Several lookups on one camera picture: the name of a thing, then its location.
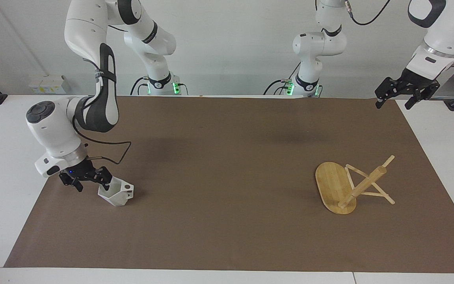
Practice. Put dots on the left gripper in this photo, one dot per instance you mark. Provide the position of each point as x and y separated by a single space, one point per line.
414 79

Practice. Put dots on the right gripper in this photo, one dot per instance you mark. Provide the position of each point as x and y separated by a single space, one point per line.
80 168

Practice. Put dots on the white angular cup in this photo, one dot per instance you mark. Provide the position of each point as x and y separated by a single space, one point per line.
114 195

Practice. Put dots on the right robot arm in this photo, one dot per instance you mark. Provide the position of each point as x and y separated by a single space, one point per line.
89 35

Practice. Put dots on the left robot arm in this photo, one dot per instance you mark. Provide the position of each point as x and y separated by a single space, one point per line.
315 43

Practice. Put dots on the wooden cup rack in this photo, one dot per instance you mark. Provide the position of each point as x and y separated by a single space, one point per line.
335 185

